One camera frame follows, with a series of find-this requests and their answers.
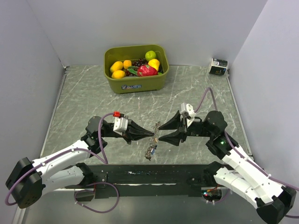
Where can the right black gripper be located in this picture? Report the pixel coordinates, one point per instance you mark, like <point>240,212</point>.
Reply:
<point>174,137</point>

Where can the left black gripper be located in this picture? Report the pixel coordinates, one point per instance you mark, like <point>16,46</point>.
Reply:
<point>135,132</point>

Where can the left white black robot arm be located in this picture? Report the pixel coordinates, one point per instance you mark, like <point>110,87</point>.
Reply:
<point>29,180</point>

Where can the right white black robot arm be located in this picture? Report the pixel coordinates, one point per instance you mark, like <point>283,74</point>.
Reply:
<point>272,200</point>

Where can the yellow mango lower left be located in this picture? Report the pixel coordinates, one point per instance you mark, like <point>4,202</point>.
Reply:
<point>118,74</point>

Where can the yellow mango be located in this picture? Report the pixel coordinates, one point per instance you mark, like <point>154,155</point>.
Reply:
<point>118,65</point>
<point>118,74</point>

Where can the yellow mango upper left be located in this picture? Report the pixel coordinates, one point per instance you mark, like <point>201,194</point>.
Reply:
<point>118,65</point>

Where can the small orange fruit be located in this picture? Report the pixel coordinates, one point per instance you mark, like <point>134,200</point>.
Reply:
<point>127,64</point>

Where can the dark grape bunch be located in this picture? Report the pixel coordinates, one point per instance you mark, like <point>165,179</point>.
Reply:
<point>132,71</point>

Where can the black white roll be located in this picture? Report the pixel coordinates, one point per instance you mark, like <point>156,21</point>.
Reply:
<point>218,67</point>

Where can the green apple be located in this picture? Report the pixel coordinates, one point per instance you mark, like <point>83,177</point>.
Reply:
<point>150,55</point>

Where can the olive green plastic bin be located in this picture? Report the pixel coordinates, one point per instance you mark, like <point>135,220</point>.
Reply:
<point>135,84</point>

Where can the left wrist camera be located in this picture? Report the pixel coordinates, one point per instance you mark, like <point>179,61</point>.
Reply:
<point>120,122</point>

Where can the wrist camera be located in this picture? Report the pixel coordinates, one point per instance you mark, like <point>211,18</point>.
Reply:
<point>120,122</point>
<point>187,109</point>

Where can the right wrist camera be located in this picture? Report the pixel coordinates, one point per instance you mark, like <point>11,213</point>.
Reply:
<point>187,109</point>

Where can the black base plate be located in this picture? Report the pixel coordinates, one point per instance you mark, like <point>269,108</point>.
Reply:
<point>150,180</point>

